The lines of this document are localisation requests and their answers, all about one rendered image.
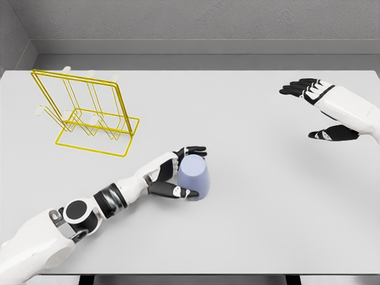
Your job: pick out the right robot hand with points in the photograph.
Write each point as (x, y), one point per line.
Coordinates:
(332, 102)

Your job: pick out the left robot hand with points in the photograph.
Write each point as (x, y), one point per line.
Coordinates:
(161, 172)

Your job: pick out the lavender blue cup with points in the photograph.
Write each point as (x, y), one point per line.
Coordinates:
(194, 178)

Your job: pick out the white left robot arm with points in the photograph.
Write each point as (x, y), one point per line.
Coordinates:
(71, 219)

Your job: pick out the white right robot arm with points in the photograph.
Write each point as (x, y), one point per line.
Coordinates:
(373, 120)

